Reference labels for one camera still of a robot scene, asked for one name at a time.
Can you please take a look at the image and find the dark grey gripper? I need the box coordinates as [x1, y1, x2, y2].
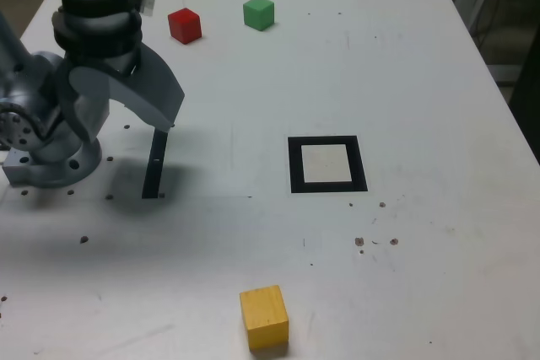
[57, 42, 186, 145]

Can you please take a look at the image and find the black tape square outline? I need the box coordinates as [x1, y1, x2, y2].
[287, 135, 369, 195]

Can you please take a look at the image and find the red cube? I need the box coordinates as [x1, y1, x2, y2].
[167, 7, 203, 45]

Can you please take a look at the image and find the green cube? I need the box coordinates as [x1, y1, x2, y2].
[242, 0, 276, 33]

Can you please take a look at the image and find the black tape strip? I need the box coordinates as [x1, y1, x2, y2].
[142, 126, 169, 200]

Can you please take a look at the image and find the yellow cube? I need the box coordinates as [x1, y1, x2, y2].
[239, 284, 290, 351]

